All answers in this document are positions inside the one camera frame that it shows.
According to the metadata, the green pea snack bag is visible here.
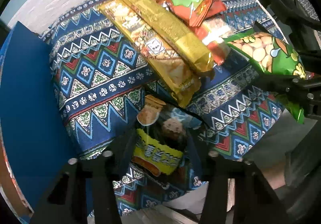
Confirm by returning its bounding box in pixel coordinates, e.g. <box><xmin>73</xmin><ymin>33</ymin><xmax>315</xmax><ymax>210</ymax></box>
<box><xmin>224</xmin><ymin>29</ymin><xmax>307</xmax><ymax>124</ymax></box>

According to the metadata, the dark blue yellow snack bag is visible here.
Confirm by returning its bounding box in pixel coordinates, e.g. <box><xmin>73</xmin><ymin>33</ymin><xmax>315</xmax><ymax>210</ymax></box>
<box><xmin>131</xmin><ymin>94</ymin><xmax>202</xmax><ymax>190</ymax></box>

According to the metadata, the red white snack bag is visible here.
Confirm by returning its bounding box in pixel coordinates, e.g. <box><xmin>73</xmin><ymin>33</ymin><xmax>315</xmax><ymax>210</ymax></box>
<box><xmin>189</xmin><ymin>16</ymin><xmax>235</xmax><ymax>65</ymax></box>

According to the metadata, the plain gold biscuit pack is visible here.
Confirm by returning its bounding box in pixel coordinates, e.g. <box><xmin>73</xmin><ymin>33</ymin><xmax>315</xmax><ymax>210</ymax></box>
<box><xmin>122</xmin><ymin>0</ymin><xmax>215</xmax><ymax>79</ymax></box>

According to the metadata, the gold biscuit pack with pictures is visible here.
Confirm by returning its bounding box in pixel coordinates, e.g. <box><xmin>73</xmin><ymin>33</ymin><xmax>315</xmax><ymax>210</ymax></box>
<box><xmin>99</xmin><ymin>0</ymin><xmax>201</xmax><ymax>107</ymax></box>

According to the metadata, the blue cardboard box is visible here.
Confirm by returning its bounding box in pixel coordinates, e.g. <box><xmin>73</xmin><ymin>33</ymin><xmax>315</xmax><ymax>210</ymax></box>
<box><xmin>1</xmin><ymin>23</ymin><xmax>76</xmax><ymax>209</ymax></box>

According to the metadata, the blue patterned tablecloth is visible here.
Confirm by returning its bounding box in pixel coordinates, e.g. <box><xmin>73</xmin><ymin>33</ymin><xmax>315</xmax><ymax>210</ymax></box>
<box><xmin>40</xmin><ymin>0</ymin><xmax>289</xmax><ymax>217</ymax></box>

